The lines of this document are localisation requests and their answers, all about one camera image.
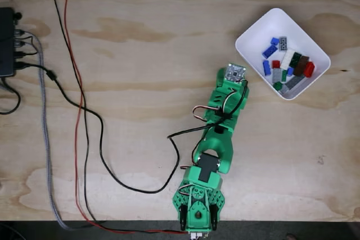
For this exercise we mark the blue lego plate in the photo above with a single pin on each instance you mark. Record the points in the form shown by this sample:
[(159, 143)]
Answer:
[(267, 67), (269, 50)]

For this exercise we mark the white plastic bin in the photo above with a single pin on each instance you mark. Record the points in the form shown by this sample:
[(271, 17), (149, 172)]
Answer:
[(253, 35)]

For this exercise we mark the green square lego brick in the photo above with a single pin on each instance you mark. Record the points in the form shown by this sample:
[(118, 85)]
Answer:
[(278, 85)]

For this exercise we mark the light grey lego plate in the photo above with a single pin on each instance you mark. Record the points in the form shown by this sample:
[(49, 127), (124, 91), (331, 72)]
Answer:
[(276, 74)]

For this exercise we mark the small red lego brick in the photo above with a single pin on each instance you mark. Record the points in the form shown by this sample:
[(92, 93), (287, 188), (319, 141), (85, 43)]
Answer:
[(276, 63)]

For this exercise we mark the small light grey lego brick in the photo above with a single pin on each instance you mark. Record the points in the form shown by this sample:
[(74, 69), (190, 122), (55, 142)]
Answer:
[(284, 90)]

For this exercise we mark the green narrow lego brick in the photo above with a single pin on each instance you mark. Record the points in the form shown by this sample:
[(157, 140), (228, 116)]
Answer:
[(283, 74)]

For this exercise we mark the small blue lego brick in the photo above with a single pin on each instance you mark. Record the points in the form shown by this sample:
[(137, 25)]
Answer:
[(274, 40)]

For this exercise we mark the white long lego plate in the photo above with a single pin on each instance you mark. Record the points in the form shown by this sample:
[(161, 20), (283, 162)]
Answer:
[(287, 58)]

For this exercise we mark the blue square lego brick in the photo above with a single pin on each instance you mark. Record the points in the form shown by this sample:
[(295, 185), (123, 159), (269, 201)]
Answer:
[(290, 71)]

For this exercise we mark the grey upturned lego brick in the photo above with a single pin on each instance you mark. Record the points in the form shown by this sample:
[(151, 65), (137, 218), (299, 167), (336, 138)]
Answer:
[(283, 44)]

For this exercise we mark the dark grey long lego plate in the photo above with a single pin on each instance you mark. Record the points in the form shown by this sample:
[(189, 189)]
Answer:
[(295, 82)]

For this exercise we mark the dark green lego brick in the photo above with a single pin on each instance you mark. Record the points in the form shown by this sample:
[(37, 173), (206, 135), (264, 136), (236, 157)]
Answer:
[(296, 58)]

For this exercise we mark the red upturned lego brick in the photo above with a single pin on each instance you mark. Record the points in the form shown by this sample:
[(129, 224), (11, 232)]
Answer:
[(309, 69)]

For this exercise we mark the black round knob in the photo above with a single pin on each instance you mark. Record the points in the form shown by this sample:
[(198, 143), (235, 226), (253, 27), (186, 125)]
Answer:
[(17, 15)]

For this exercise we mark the black usb hub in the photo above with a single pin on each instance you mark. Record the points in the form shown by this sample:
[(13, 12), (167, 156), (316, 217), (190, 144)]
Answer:
[(5, 43)]

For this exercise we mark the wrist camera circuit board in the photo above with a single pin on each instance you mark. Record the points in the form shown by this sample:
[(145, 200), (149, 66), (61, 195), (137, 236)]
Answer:
[(235, 72)]

